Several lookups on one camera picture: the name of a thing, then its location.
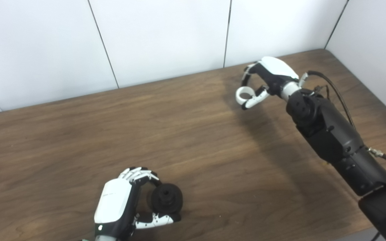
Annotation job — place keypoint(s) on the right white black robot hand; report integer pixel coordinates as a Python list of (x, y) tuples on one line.
[(276, 68)]

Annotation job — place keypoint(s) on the round black plastic part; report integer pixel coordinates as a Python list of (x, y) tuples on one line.
[(169, 201)]

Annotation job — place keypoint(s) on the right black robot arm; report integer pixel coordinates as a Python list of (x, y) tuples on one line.
[(333, 134)]

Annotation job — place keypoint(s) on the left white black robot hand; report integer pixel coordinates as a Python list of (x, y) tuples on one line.
[(112, 201)]

